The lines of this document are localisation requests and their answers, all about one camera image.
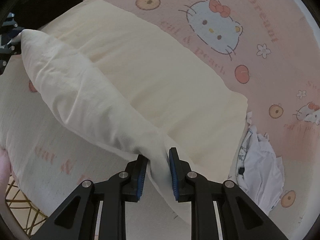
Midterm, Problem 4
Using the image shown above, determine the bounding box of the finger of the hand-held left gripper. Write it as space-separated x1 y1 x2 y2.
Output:
4 12 19 29
0 29 23 74

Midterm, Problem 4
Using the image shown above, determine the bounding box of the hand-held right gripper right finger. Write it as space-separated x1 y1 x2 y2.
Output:
168 147 288 240

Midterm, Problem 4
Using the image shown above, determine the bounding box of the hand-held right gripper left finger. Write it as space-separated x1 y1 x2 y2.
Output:
30 154 148 240

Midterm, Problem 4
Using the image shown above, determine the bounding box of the cream shirt with pink sleeves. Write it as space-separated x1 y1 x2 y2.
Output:
20 0 248 227

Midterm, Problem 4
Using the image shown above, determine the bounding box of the black folded cloth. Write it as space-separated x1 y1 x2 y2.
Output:
15 0 83 34

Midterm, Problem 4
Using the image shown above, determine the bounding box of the white garment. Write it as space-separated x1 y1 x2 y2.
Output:
229 112 285 217

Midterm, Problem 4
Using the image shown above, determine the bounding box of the sofa with pink cat-print cover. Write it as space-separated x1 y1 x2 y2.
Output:
0 0 320 240

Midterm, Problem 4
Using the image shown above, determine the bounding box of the gold wire basket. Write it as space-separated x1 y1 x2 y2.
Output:
5 177 49 233

